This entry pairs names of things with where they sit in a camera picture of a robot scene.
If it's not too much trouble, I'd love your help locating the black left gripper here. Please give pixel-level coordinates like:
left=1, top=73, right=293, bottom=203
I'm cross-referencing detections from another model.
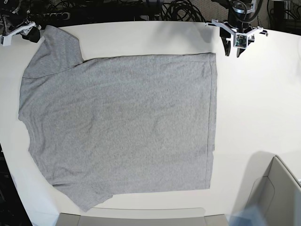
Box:
left=220, top=7, right=253, bottom=58

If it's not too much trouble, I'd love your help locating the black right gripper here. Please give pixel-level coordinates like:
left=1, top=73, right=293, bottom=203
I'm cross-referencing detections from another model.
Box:
left=21, top=26, right=40, bottom=43

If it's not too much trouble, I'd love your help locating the grey T-shirt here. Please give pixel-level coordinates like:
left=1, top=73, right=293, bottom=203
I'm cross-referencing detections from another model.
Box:
left=19, top=26, right=217, bottom=211

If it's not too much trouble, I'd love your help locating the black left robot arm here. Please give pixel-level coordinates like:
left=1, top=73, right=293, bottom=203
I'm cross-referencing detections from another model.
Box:
left=206, top=0, right=268, bottom=57

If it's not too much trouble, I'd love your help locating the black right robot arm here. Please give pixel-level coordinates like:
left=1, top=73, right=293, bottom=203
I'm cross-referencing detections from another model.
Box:
left=0, top=0, right=40, bottom=46

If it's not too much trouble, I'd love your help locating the black power strip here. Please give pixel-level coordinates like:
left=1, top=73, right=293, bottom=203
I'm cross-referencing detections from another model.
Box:
left=30, top=12, right=71, bottom=21

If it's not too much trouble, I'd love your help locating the grey bin right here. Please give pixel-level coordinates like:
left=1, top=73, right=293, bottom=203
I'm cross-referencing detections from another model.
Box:
left=246, top=156, right=301, bottom=226

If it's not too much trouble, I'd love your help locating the grey bin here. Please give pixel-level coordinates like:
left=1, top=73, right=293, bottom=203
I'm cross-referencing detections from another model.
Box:
left=246, top=156, right=301, bottom=226
left=56, top=208, right=229, bottom=226

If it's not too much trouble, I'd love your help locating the blue cloth in bin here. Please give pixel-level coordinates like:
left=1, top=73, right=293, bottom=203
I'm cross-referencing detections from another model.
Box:
left=229, top=205, right=266, bottom=226

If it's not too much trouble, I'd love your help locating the grey bin bottom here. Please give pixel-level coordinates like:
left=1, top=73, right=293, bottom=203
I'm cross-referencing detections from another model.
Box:
left=56, top=208, right=229, bottom=226

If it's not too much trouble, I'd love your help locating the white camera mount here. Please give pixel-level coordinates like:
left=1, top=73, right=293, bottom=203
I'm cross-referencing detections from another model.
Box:
left=205, top=19, right=268, bottom=49
left=0, top=22, right=37, bottom=46

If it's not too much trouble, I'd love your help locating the black cable bundle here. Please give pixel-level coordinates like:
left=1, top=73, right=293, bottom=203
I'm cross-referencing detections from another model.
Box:
left=162, top=0, right=206, bottom=22

